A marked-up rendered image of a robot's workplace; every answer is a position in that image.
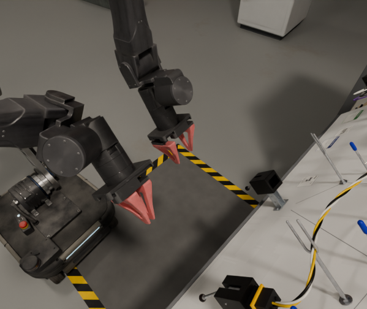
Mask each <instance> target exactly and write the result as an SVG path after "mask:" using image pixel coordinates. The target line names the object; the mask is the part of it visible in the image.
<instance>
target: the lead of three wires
mask: <svg viewBox="0 0 367 309"><path fill-rule="evenodd" d="M315 261H316V250H315V248H312V249H311V257H310V273H309V276H308V280H307V283H306V287H305V289H304V290H303V291H302V292H301V294H300V295H298V296H297V297H296V298H295V299H293V301H291V302H272V304H273V307H283V308H290V307H291V306H296V305H298V304H299V303H300V302H301V301H302V300H303V299H304V298H305V297H306V296H307V295H308V294H309V292H310V290H311V288H312V282H313V280H314V277H315V273H316V265H315Z"/></svg>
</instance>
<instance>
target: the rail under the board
mask: <svg viewBox="0 0 367 309"><path fill-rule="evenodd" d="M339 116H340V115H337V116H336V117H335V118H334V119H333V120H332V122H331V123H330V124H329V125H328V126H327V127H326V128H325V129H324V130H323V131H322V133H321V134H320V135H319V136H318V139H320V138H321V137H322V136H323V135H324V134H325V132H326V131H327V130H328V129H329V127H330V126H331V125H332V124H333V123H334V122H335V121H336V120H337V119H338V117H339ZM315 144H316V142H315V141H313V143H312V144H311V145H310V146H309V147H308V149H307V150H306V151H305V152H304V153H303V154H302V155H301V156H300V157H299V158H298V160H297V161H296V162H295V163H294V164H293V166H292V167H291V168H290V169H289V170H288V171H287V172H286V173H285V174H284V176H283V177H282V178H281V181H283V180H284V179H285V178H286V176H288V174H289V173H290V172H291V171H292V170H293V169H294V168H295V166H296V165H297V164H298V163H299V162H300V161H301V160H302V159H303V157H304V156H305V155H306V154H307V153H308V151H309V150H310V149H311V148H312V147H313V146H314V145H315ZM268 198H269V196H268V195H266V196H265V197H264V198H263V199H262V200H261V201H260V203H259V204H258V205H257V206H256V207H255V209H253V211H252V212H251V213H250V214H249V215H248V216H247V217H246V219H245V220H244V221H243V222H242V223H241V224H240V225H239V226H238V227H237V228H236V230H235V231H234V232H233V233H232V234H231V236H230V237H229V238H228V239H227V240H226V241H225V242H224V243H223V244H222V246H221V247H220V248H219V249H218V250H217V251H216V252H215V253H214V254H213V255H212V257H211V258H210V259H209V260H208V261H207V263H206V264H205V265H204V266H203V267H202V268H201V269H200V270H199V271H198V272H197V274H196V275H195V276H194V277H193V278H192V280H191V281H190V282H188V284H187V285H186V286H185V287H184V288H183V290H182V291H181V292H180V293H179V294H178V295H177V296H176V297H175V298H174V300H173V301H172V302H171V303H170V304H169V305H168V307H167V308H166V309H171V308H172V307H173V306H174V305H175V304H176V303H177V301H179V299H180V298H181V297H182V296H183V295H184V293H185V292H186V291H187V290H188V289H189V288H190V287H191V286H192V284H193V283H194V282H195V281H196V280H197V278H198V277H199V276H200V275H201V274H202V273H203V272H204V271H205V269H206V268H207V267H208V266H209V265H210V264H211V263H212V262H213V260H214V259H215V258H216V257H217V256H218V254H219V253H220V252H221V251H222V250H223V249H224V248H225V247H226V245H227V244H228V243H229V242H230V241H231V239H233V238H234V236H235V235H236V234H237V233H238V232H239V230H240V229H241V228H242V227H243V226H244V225H245V224H246V223H247V221H248V220H249V219H250V218H251V217H252V215H253V214H254V213H255V212H256V211H257V210H258V209H259V208H260V206H261V205H262V204H263V203H264V202H265V201H266V200H267V199H268Z"/></svg>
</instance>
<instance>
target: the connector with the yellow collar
mask: <svg viewBox="0 0 367 309"><path fill-rule="evenodd" d="M258 288H259V286H254V287H253V289H252V291H251V293H250V295H249V297H248V299H247V301H246V303H245V304H246V306H247V307H248V308H249V309H252V308H251V306H250V304H251V302H252V300H253V298H254V296H255V294H256V292H257V290H258ZM280 301H281V298H280V297H279V296H278V294H277V293H276V291H275V290H274V289H273V288H264V287H263V288H262V290H261V292H260V294H259V296H258V298H257V300H256V302H255V304H254V306H255V308H256V309H278V307H273V304H272V302H280Z"/></svg>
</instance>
